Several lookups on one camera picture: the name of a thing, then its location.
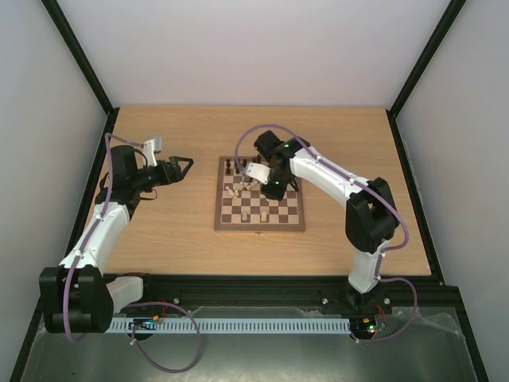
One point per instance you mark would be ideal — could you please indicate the metal front tray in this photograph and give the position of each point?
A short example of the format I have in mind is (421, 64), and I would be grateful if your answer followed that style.
(430, 347)

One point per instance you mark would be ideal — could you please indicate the right black frame post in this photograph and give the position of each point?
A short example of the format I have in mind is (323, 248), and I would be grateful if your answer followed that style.
(439, 33)

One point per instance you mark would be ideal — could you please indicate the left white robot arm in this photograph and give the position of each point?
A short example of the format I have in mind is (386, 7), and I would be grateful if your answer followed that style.
(75, 296)

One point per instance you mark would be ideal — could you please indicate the wooden chess board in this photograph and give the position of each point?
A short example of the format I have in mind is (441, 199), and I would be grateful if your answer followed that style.
(286, 215)

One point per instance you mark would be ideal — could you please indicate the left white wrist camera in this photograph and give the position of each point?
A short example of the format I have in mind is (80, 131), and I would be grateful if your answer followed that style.
(151, 147)

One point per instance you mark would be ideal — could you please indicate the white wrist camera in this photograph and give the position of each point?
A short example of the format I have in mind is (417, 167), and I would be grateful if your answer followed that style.
(258, 171)
(151, 147)

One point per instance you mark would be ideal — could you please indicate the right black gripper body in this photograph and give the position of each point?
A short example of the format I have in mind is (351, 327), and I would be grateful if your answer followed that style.
(274, 190)

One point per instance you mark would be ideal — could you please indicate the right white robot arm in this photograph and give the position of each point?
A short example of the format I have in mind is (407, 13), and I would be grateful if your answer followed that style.
(369, 206)

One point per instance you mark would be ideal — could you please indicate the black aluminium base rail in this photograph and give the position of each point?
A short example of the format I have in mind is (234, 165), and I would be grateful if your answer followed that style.
(332, 294)

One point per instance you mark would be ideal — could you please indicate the grey slotted cable duct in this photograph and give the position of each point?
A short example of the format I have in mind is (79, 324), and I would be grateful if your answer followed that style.
(233, 326)

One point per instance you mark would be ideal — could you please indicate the left black frame post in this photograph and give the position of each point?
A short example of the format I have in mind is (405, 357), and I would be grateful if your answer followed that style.
(72, 42)

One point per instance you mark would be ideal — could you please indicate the left white pieces pile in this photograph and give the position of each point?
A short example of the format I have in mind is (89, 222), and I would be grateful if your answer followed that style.
(240, 189)

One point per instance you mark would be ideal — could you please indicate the black frame post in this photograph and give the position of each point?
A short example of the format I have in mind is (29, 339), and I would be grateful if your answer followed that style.
(72, 42)
(439, 33)

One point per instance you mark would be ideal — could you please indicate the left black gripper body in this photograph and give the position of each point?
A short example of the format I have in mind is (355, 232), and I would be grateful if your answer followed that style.
(164, 178)

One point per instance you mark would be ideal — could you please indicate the dark chess pieces row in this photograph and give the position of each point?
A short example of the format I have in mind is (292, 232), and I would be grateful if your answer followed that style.
(231, 166)

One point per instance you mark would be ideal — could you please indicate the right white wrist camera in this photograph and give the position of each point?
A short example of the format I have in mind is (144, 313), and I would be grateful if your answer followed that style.
(258, 171)

